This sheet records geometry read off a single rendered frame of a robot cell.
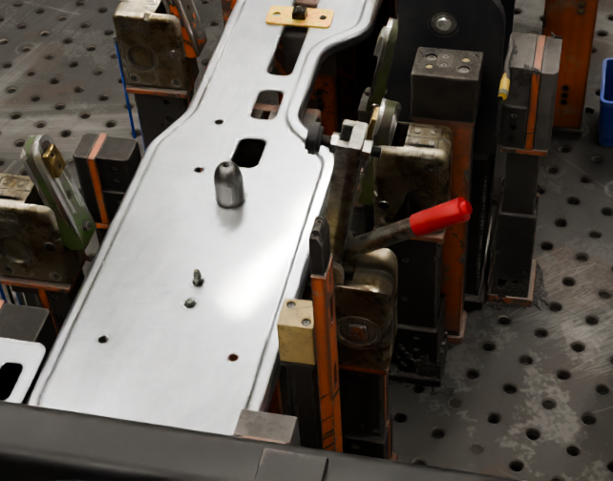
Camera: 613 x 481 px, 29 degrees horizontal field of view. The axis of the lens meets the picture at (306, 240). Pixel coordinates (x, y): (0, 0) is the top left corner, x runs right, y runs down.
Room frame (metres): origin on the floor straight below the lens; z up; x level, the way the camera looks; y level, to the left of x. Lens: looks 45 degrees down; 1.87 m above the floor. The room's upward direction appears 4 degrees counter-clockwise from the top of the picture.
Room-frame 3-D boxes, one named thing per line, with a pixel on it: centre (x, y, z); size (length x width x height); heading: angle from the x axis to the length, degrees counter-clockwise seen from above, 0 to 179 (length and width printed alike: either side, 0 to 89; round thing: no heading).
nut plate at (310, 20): (1.28, -0.01, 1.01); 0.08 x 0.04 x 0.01; 75
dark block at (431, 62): (1.01, -0.16, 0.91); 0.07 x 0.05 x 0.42; 75
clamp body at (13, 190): (0.94, 0.29, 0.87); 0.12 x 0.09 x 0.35; 75
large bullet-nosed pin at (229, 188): (0.95, 0.08, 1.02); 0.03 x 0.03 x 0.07
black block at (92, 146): (1.06, 0.23, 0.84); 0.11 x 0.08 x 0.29; 75
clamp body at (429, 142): (0.95, -0.12, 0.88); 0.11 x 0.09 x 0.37; 75
